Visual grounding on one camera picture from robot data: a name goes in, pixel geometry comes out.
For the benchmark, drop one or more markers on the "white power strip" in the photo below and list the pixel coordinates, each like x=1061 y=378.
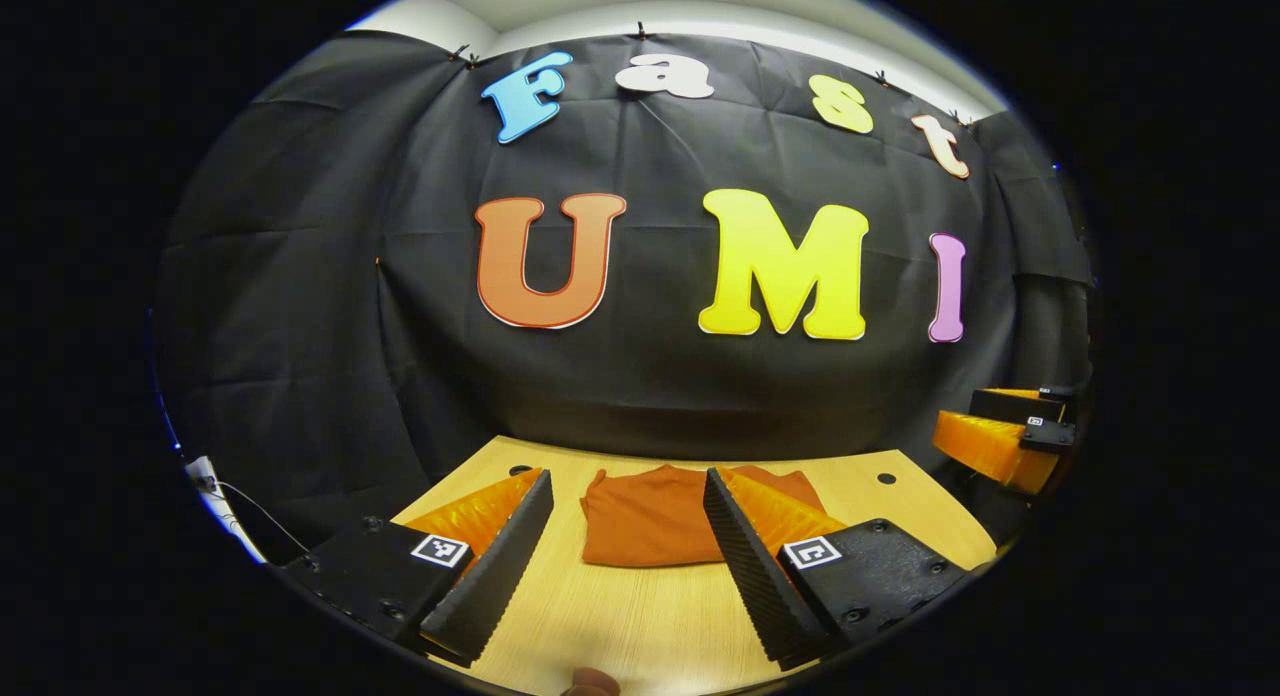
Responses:
x=225 y=511

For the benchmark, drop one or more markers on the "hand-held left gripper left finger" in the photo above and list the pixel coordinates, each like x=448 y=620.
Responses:
x=500 y=576

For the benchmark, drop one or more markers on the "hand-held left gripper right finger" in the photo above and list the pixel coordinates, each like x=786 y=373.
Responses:
x=755 y=576

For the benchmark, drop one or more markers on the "orange button shirt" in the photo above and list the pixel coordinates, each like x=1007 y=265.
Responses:
x=650 y=521

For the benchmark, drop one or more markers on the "black backdrop cloth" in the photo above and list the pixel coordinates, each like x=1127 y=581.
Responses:
x=620 y=386

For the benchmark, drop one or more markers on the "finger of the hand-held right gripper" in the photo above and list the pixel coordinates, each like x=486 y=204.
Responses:
x=990 y=446
x=1000 y=406

